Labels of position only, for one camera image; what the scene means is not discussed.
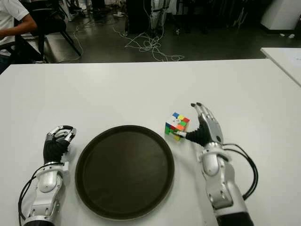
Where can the multicoloured Rubik's cube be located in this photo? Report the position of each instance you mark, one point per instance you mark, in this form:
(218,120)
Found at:
(177,123)

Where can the tall black box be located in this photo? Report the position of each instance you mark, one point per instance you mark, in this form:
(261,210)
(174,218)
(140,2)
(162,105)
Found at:
(138,16)

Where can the grey robot legs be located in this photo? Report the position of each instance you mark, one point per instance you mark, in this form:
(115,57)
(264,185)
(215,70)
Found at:
(158,11)

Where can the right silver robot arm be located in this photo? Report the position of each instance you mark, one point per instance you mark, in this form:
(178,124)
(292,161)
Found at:
(221,183)

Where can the small white floor scrap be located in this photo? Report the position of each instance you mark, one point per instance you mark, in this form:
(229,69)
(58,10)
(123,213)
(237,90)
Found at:
(291,35)

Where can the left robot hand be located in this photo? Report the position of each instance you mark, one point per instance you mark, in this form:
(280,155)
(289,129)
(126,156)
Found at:
(53,148)

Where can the white cabinet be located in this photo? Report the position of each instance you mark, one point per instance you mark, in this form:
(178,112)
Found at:
(282,11)

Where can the round dark brown plate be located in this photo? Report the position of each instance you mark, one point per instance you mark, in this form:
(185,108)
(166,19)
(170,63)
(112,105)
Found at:
(124,171)

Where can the white neighbouring table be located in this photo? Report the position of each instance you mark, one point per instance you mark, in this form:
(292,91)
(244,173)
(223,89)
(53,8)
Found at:
(284,58)

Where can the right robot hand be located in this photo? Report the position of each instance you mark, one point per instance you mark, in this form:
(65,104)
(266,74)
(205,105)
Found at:
(207,131)

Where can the black chair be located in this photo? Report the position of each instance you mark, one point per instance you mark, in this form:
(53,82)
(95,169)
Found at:
(49,21)

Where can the person in white shirt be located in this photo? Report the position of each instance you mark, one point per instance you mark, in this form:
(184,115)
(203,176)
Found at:
(9,16)

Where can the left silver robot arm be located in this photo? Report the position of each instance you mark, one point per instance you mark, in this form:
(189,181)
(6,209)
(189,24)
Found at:
(48,181)

